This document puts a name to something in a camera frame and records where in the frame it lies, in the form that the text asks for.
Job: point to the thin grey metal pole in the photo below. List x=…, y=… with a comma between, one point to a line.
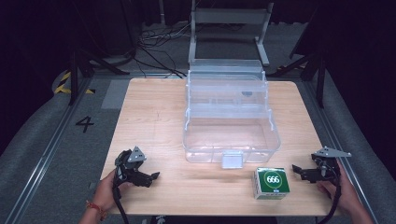
x=162, y=12

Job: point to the grey metal stand frame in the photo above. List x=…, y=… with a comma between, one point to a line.
x=230, y=15

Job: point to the person's left hand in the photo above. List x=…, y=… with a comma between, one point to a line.
x=106, y=193

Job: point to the green and white carton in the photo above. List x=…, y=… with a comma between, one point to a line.
x=272, y=183

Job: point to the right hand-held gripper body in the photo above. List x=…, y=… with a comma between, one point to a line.
x=327, y=168

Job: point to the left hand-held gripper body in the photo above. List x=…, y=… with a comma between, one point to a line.
x=126, y=166

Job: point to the yellow and black hazard tape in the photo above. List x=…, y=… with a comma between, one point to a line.
x=63, y=84

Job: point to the black metal stand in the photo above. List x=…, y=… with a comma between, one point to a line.
x=74, y=74
x=319, y=74

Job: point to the person's right hand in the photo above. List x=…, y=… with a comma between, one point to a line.
x=347, y=193

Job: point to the clear plastic storage box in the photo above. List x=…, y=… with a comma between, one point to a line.
x=230, y=137

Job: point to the metal floor rail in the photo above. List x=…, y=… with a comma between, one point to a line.
x=46, y=149
x=330, y=124

